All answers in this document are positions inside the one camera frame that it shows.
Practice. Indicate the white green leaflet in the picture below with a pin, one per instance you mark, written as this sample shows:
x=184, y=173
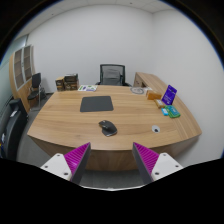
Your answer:
x=88, y=88

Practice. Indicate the wooden bookshelf cabinet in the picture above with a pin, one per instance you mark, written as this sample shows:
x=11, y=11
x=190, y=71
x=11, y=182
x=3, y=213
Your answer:
x=21, y=70

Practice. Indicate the purple standing sign card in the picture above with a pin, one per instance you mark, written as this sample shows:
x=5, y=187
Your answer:
x=169, y=95

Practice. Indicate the round silver plate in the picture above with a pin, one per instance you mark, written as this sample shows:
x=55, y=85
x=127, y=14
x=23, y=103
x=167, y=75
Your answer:
x=137, y=90

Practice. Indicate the black visitor chair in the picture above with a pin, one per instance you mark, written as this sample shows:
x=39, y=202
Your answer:
x=36, y=89

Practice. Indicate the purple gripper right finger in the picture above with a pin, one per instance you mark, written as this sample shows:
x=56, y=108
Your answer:
x=153, y=166

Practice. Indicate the wooden office desk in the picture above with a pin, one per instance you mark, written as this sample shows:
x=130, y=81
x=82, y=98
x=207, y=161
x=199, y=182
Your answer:
x=60, y=126

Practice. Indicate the dark grey computer mouse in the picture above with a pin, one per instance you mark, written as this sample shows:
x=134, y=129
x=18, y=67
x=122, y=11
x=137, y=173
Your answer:
x=108, y=128

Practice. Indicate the blue small packet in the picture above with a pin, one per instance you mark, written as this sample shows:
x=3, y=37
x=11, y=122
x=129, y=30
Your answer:
x=164, y=111

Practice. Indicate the grey mesh office chair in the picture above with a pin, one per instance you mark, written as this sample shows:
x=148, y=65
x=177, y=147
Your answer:
x=112, y=74

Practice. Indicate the wooden side cabinet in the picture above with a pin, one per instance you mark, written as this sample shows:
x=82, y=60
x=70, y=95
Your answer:
x=144, y=80

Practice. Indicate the black leather armchair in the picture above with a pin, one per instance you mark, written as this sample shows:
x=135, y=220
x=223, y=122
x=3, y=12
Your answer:
x=12, y=125

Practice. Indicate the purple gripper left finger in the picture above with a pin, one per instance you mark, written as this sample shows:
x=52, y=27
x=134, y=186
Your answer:
x=70, y=166

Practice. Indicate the dark grey mouse pad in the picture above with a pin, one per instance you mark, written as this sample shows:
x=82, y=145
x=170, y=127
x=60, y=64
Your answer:
x=96, y=104

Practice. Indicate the green packet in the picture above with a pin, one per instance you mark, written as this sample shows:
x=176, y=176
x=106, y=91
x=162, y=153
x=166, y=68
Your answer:
x=172, y=111

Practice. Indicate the white desk cable grommet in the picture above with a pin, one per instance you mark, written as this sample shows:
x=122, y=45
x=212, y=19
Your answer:
x=155, y=129

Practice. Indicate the orange cardboard box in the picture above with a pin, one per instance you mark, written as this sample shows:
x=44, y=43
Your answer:
x=151, y=95

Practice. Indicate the yellow brown small packet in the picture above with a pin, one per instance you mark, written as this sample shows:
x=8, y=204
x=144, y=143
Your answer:
x=159, y=103

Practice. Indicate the dark brown gift boxes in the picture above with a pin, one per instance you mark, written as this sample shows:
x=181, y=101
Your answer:
x=68, y=82

